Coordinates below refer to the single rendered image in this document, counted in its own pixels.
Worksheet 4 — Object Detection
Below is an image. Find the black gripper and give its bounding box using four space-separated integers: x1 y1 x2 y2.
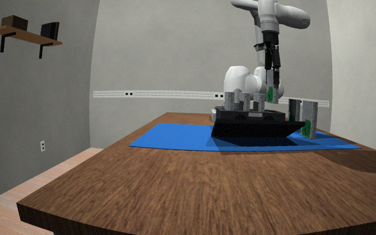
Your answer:
263 32 281 84

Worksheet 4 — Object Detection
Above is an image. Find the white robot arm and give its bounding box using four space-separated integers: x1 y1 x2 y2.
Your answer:
224 0 310 108

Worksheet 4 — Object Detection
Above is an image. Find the blue flat mat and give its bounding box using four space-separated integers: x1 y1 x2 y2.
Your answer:
129 123 362 152

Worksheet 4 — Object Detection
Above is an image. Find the status display screen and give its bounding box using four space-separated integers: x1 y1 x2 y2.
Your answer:
211 119 305 137

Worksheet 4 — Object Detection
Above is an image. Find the dark grey drive dock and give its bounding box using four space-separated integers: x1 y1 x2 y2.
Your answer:
216 108 286 121

